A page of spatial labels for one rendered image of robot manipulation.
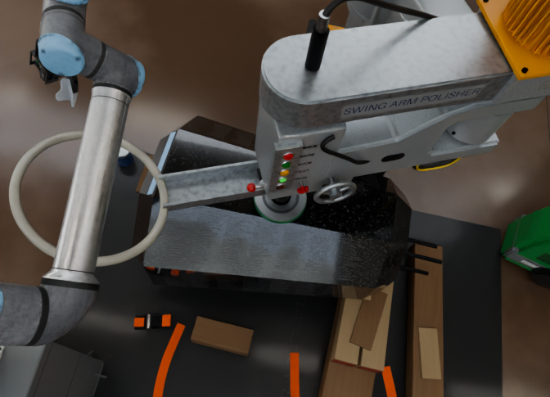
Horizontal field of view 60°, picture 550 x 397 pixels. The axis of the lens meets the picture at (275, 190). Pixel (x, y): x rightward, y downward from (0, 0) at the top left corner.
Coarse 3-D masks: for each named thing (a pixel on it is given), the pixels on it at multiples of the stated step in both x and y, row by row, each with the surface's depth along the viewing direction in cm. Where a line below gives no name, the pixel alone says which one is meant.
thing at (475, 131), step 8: (512, 112) 154; (464, 120) 161; (472, 120) 158; (480, 120) 156; (488, 120) 155; (496, 120) 155; (504, 120) 157; (448, 128) 169; (456, 128) 166; (464, 128) 163; (472, 128) 161; (480, 128) 160; (488, 128) 159; (496, 128) 161; (456, 136) 168; (464, 136) 166; (472, 136) 164; (480, 136) 164; (488, 136) 165
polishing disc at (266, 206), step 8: (256, 200) 193; (264, 200) 194; (296, 200) 195; (304, 200) 195; (264, 208) 192; (272, 208) 193; (280, 208) 193; (288, 208) 193; (296, 208) 193; (272, 216) 191; (280, 216) 191; (288, 216) 192; (296, 216) 192
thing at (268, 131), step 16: (272, 128) 135; (288, 128) 131; (320, 128) 132; (336, 128) 132; (256, 144) 168; (272, 144) 140; (304, 144) 135; (320, 144) 138; (336, 144) 140; (304, 160) 145; (320, 160) 147; (304, 176) 155; (320, 176) 158; (272, 192) 161; (288, 192) 165
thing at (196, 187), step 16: (256, 160) 174; (160, 176) 167; (176, 176) 169; (192, 176) 172; (208, 176) 174; (224, 176) 175; (240, 176) 176; (256, 176) 176; (176, 192) 170; (192, 192) 171; (208, 192) 171; (224, 192) 172; (240, 192) 168; (256, 192) 171; (176, 208) 166
